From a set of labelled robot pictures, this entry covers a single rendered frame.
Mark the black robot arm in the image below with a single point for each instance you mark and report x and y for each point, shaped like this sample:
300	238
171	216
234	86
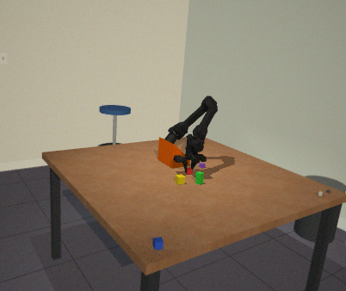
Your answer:
195	141

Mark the small blue block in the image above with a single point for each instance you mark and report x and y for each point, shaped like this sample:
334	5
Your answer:
158	243

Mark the yellow cube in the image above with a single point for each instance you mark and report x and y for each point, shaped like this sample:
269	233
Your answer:
180	179

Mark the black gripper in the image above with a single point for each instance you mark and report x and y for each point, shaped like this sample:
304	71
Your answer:
180	159

